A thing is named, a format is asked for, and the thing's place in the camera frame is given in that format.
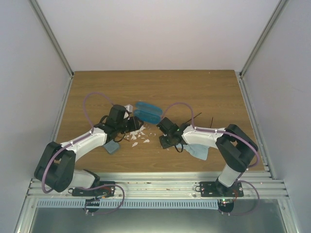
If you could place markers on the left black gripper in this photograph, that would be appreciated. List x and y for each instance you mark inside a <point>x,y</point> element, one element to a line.
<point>135,126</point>

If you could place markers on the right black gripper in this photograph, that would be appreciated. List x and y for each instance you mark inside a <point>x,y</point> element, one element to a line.
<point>164,144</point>

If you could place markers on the blue translucent glasses case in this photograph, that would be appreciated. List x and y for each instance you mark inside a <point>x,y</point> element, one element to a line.
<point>148,112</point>

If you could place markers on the black round sunglasses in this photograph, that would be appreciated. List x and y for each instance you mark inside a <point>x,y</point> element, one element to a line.
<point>200,118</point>

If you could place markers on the brown frame sunglasses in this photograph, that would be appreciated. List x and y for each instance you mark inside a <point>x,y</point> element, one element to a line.
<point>120,137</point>

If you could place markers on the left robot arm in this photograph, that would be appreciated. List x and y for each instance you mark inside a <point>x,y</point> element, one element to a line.
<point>56,167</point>

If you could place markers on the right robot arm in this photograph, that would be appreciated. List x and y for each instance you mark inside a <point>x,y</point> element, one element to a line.
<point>236,148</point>

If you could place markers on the light blue crumpled cloth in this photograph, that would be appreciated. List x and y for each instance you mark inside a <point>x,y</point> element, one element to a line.
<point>196,150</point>

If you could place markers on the grey-blue glasses case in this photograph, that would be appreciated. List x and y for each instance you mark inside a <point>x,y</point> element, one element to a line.
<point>111,147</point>

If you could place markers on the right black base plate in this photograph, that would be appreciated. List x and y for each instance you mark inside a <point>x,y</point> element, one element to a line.
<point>216,189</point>

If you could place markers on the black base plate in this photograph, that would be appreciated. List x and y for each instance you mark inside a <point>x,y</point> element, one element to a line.
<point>107,191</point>
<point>216,189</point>

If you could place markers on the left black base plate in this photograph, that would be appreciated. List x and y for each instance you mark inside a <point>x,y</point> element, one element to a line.
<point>107,191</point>

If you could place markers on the aluminium rail frame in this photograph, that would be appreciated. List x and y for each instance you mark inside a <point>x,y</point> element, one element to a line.
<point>181,185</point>

